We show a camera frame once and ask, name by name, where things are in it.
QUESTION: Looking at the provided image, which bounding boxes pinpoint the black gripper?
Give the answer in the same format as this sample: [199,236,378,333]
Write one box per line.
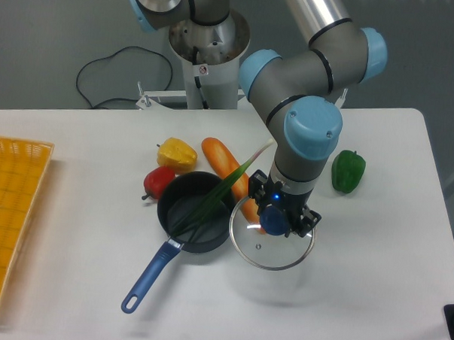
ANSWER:
[248,169,321,238]

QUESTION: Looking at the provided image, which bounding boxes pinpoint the orange baguette bread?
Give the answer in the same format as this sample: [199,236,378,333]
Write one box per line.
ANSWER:
[202,137,260,225]

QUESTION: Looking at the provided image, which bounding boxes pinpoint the green onion stalk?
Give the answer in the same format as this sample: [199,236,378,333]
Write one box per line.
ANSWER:
[171,138,274,236]

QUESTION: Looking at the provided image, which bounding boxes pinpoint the black cable on floor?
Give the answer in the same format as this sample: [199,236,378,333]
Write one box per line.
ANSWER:
[75,43,175,114]

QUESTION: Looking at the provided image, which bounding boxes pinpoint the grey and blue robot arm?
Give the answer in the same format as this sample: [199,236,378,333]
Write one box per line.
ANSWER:
[129,0,388,235]

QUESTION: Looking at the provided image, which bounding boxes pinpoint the red bell pepper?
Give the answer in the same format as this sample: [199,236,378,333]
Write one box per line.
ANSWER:
[142,165,175,200]

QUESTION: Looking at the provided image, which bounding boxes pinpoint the white table clamp bracket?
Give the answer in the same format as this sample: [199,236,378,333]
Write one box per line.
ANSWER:
[135,81,187,110]

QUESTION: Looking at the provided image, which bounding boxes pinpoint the green bell pepper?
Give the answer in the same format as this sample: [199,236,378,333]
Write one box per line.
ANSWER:
[331,150,366,194]

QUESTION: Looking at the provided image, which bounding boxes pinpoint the dark pot with blue handle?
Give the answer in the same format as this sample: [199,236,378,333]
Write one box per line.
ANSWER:
[120,171,236,314]

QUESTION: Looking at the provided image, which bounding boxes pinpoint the glass pot lid blue knob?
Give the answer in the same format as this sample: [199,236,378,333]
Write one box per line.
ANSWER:
[229,197,317,272]

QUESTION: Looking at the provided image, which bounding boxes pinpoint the yellow woven basket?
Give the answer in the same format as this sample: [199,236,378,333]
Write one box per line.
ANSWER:
[0,136,55,304]

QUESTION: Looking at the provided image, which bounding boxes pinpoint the yellow bell pepper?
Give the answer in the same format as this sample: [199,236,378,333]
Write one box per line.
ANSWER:
[157,138,197,175]

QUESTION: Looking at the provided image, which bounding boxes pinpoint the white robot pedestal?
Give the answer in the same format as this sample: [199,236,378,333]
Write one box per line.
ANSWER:
[169,9,250,110]

